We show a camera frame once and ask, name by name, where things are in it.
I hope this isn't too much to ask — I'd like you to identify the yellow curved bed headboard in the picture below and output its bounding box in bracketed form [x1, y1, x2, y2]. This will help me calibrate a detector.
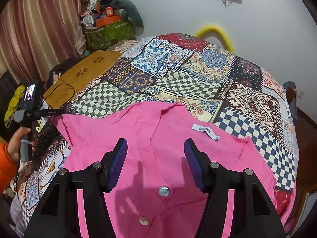
[194, 25, 235, 53]

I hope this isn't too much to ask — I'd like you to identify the yellow garment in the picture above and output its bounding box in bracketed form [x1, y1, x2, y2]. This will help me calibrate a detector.
[4, 84, 26, 128]

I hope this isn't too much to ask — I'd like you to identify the mustard yellow embroidered cushion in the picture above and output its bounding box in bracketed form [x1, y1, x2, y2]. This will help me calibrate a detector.
[44, 51, 122, 109]

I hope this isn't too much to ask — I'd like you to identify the patchwork patterned bedspread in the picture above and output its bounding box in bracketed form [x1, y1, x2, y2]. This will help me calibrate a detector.
[18, 33, 298, 226]

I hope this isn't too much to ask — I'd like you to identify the blue grey bag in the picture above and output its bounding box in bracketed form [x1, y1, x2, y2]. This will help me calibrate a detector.
[283, 81, 298, 121]

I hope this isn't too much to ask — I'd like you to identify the person's left hand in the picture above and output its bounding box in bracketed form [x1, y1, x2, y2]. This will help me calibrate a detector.
[7, 127, 31, 163]

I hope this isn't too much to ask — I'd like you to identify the pink knit cardigan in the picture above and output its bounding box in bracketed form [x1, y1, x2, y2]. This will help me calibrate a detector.
[53, 102, 280, 237]

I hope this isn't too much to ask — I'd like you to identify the grey plush toy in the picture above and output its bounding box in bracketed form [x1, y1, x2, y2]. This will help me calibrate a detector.
[115, 0, 144, 28]

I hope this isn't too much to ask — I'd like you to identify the orange round box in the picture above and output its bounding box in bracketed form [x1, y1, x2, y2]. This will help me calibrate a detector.
[96, 16, 121, 27]

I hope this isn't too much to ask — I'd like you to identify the striped pink curtain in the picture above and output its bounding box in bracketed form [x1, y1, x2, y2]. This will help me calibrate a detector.
[1, 0, 90, 82]

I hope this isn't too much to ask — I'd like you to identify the green patterned storage box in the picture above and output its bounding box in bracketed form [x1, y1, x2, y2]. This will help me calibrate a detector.
[84, 20, 135, 50]

